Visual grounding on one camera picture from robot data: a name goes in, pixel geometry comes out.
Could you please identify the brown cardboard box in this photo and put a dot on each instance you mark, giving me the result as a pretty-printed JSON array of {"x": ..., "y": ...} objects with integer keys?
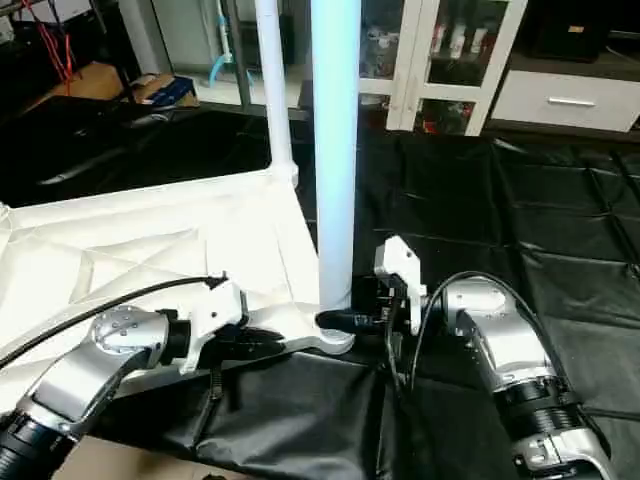
[{"x": 145, "y": 88}]

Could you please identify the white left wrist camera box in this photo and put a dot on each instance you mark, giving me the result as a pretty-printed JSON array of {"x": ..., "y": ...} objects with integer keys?
[{"x": 215, "y": 315}]

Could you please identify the white plastic table top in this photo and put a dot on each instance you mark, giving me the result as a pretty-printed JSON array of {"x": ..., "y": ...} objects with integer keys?
[{"x": 130, "y": 250}]

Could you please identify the white drawer unit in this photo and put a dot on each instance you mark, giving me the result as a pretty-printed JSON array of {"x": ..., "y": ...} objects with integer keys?
[{"x": 570, "y": 100}]

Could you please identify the white glass-door cabinet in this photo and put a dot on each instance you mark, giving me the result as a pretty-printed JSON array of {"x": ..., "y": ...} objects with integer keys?
[{"x": 450, "y": 60}]

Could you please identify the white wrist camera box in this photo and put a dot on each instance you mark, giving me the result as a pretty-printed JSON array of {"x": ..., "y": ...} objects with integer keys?
[
  {"x": 215, "y": 315},
  {"x": 400, "y": 270}
]

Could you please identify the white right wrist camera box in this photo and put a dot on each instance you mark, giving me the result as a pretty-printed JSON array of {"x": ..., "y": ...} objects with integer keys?
[{"x": 400, "y": 270}]

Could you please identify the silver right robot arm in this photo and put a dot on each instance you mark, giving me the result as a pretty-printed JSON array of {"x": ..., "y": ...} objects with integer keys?
[{"x": 510, "y": 350}]

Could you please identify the black work mat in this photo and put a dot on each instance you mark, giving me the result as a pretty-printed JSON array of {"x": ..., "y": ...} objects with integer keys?
[{"x": 520, "y": 230}]

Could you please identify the light blue hooked pole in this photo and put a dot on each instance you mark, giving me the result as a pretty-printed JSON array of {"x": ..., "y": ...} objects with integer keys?
[{"x": 222, "y": 60}]

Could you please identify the blue plastic bag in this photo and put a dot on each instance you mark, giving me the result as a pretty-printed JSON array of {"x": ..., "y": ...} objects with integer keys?
[{"x": 175, "y": 95}]

